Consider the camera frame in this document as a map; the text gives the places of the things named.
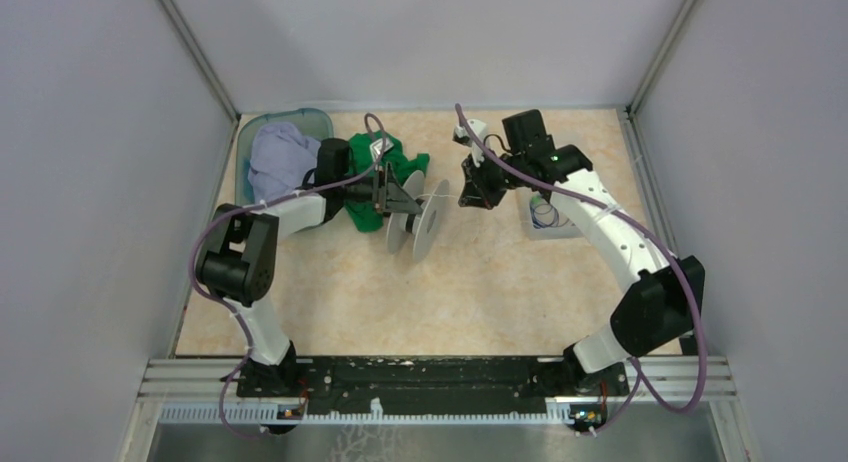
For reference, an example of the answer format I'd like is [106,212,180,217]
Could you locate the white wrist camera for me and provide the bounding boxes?
[452,119,489,168]
[369,136,394,161]

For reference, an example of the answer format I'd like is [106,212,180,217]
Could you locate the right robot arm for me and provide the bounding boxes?
[453,109,705,394]

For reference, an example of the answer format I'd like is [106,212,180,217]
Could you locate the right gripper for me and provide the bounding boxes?
[458,145,525,211]

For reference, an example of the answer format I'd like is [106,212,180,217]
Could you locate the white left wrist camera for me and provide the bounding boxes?
[369,136,394,161]

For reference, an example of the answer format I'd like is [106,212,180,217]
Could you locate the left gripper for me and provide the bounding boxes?
[338,160,422,218]

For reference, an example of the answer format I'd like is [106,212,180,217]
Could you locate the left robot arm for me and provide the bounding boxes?
[192,136,424,397]

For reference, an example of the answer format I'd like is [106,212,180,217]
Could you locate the white cable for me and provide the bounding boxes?
[410,192,473,222]

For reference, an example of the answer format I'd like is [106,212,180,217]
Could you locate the blue cable coil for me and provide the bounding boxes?
[529,193,564,231]

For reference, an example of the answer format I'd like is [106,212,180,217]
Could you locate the clear plastic box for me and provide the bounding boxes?
[516,188,583,240]

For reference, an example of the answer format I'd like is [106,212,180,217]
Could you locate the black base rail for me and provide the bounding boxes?
[235,356,630,418]

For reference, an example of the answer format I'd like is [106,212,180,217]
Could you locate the green cloth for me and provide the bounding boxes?
[344,133,430,233]

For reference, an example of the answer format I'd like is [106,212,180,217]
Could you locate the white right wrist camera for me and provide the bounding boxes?
[452,119,489,168]

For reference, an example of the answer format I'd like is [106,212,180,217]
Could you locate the white filament spool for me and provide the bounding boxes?
[386,170,452,262]

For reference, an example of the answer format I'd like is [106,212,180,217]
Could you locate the teal plastic basket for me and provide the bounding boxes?
[234,108,334,205]

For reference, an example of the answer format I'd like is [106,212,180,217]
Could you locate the lavender cloth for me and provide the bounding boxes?
[247,122,320,202]

